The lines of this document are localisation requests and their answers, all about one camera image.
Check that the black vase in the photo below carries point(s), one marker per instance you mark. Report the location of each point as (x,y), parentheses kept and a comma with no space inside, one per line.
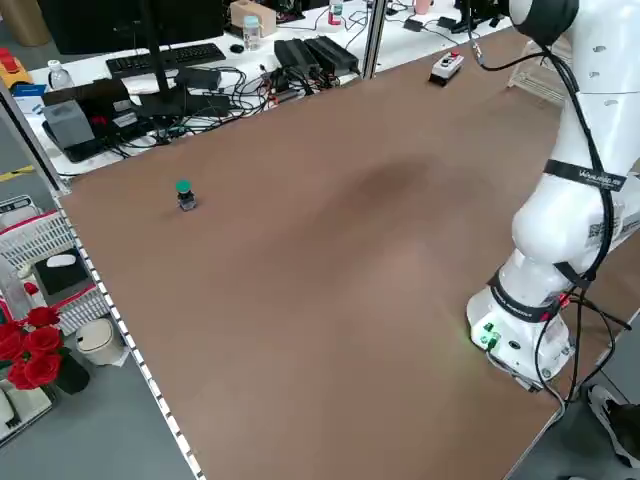
(72,375)

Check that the pink cup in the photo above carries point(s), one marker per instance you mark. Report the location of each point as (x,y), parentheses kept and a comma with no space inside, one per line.
(424,5)

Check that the small white bin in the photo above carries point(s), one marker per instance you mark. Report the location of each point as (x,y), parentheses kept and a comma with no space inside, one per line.
(97,342)

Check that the red rose bouquet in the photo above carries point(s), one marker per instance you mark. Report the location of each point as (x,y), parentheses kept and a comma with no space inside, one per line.
(35,350)

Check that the aluminium frame post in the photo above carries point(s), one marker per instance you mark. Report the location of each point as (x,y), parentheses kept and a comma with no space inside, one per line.
(374,35)

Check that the white button control box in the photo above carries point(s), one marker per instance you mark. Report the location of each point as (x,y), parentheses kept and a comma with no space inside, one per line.
(446,65)

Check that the black finned power supply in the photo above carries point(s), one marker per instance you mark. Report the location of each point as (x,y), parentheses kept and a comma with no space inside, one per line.
(332,51)
(297,54)

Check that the black mouse pad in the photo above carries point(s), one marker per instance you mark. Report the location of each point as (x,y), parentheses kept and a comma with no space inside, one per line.
(62,280)

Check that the black power adapter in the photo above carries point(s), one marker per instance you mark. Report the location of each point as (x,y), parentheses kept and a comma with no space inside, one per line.
(414,23)
(447,23)

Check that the clear plastic water bottle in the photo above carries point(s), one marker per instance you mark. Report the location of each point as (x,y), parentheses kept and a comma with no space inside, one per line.
(59,76)

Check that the white computer mouse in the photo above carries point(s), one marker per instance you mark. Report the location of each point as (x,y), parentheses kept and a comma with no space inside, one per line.
(62,260)

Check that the clear bottle with teal cap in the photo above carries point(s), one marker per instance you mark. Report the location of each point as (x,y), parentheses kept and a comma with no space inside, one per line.
(251,32)

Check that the green push button switch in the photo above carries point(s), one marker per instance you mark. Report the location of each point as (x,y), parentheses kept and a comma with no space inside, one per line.
(185,192)

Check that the cardboard box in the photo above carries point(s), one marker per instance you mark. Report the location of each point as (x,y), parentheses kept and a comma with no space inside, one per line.
(252,9)

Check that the person's foot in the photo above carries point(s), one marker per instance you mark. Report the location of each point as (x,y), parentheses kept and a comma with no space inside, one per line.
(607,420)

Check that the perforated table edge rail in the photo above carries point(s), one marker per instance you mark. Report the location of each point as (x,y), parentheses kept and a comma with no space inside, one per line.
(125,340)

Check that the grey box device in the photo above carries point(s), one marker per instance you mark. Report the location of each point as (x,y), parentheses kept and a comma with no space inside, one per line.
(67,122)

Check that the black keyboard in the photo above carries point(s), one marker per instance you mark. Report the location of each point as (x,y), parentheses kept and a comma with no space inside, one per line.
(165,57)

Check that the red label bottle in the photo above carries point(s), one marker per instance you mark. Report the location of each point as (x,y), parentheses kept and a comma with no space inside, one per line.
(335,12)

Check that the white plastic basket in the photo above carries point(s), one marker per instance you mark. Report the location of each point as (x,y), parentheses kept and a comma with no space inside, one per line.
(30,240)

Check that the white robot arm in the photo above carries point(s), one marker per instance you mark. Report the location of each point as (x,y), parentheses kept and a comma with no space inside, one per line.
(575,125)

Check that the black monitor stand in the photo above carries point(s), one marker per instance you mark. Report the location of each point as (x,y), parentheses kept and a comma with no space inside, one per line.
(159,70)

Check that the black monitor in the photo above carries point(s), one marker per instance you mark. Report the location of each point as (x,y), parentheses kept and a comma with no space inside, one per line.
(125,25)

